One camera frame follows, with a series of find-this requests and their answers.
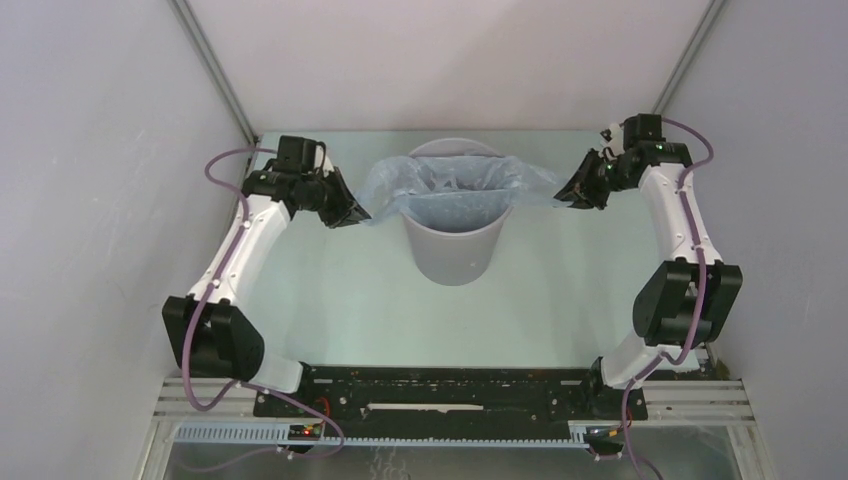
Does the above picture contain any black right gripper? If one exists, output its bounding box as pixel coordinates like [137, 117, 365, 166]
[550, 148, 633, 211]

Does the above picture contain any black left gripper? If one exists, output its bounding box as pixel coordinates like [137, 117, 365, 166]
[298, 167, 371, 229]

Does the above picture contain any grey plastic trash bin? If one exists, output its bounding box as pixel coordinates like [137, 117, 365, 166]
[401, 163, 512, 286]

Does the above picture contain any translucent blue trash bag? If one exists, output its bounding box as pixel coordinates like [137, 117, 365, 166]
[355, 155, 565, 233]

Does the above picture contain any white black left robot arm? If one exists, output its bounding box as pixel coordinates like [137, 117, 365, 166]
[162, 135, 370, 417]

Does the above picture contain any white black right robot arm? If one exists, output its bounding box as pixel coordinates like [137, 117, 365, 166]
[555, 114, 743, 418]

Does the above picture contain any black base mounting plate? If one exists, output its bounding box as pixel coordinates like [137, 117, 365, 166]
[253, 366, 647, 438]

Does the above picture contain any small electronics board with LEDs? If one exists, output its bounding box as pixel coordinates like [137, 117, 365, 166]
[287, 425, 321, 441]

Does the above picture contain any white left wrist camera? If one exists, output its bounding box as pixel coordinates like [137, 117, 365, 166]
[313, 142, 334, 177]

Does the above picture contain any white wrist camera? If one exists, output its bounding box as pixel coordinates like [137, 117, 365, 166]
[313, 142, 334, 177]
[599, 123, 625, 161]

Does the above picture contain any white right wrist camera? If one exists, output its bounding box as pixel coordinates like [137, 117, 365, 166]
[599, 123, 625, 161]

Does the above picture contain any light blue cable duct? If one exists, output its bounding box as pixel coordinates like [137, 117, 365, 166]
[173, 422, 588, 448]

